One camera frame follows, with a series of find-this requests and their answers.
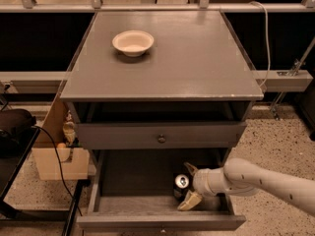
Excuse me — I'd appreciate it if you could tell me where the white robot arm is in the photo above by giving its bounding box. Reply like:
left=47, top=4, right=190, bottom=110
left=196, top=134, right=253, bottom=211
left=178, top=158, right=315, bottom=216

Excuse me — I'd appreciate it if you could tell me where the white cable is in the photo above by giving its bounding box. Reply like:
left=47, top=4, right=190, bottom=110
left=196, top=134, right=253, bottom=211
left=249, top=1, right=272, bottom=88

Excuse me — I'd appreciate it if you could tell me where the grey top drawer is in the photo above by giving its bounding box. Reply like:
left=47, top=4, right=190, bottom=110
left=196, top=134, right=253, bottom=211
left=77, top=121, right=246, bottom=149

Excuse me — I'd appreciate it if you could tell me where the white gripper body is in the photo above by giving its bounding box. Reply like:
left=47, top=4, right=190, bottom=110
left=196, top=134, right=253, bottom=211
left=193, top=169, right=214, bottom=197

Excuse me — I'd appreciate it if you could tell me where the black side table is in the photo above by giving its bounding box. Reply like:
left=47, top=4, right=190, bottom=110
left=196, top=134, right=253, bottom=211
left=0, top=126, right=91, bottom=236

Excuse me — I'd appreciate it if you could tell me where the cardboard box with items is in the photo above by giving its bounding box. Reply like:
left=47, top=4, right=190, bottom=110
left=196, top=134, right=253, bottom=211
left=31, top=97, right=90, bottom=180

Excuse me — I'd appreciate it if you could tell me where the dark round object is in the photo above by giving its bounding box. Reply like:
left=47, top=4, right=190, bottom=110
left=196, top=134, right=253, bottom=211
left=0, top=109, right=36, bottom=138

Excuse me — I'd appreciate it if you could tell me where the white paper bowl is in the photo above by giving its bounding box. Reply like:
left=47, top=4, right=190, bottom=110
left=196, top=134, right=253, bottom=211
left=112, top=30, right=155, bottom=57

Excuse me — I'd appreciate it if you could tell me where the grey wooden drawer cabinet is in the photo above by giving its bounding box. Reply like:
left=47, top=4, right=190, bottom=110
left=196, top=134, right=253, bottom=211
left=60, top=10, right=265, bottom=169

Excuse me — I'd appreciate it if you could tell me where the round metal drawer knob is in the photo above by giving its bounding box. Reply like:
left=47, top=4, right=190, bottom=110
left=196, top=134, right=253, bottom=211
left=157, top=135, right=166, bottom=144

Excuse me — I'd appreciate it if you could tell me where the grey open middle drawer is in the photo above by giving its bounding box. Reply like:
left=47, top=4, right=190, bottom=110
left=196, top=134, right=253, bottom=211
left=77, top=148, right=246, bottom=232

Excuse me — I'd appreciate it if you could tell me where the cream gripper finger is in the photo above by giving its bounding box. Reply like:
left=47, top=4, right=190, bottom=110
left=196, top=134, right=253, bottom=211
left=177, top=191, right=203, bottom=211
left=184, top=162, right=198, bottom=176

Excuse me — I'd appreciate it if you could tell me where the silver blue redbull can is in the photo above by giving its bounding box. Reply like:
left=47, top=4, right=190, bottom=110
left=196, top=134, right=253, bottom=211
left=173, top=174, right=190, bottom=201

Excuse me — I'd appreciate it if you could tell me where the black cable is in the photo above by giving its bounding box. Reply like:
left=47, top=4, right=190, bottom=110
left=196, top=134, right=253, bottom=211
left=31, top=125, right=83, bottom=217

